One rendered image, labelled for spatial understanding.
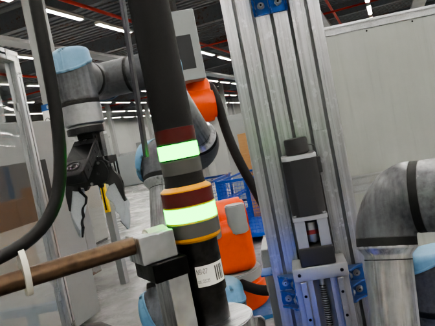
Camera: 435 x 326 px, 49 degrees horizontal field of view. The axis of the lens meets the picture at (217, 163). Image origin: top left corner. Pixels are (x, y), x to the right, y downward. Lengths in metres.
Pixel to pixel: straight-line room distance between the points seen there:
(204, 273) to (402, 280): 0.47
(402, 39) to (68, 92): 1.68
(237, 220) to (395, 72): 2.39
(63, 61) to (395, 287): 0.70
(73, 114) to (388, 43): 1.64
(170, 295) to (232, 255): 3.98
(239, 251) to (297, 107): 3.19
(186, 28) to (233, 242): 1.94
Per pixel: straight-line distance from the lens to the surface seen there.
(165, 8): 0.41
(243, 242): 4.36
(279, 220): 1.30
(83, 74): 0.96
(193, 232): 0.39
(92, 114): 0.95
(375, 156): 2.26
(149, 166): 1.33
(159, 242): 0.38
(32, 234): 0.36
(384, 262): 0.81
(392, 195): 0.79
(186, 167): 0.39
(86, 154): 0.91
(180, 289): 0.39
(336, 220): 1.31
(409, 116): 2.30
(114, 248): 0.38
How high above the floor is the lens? 1.61
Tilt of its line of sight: 3 degrees down
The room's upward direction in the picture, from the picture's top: 11 degrees counter-clockwise
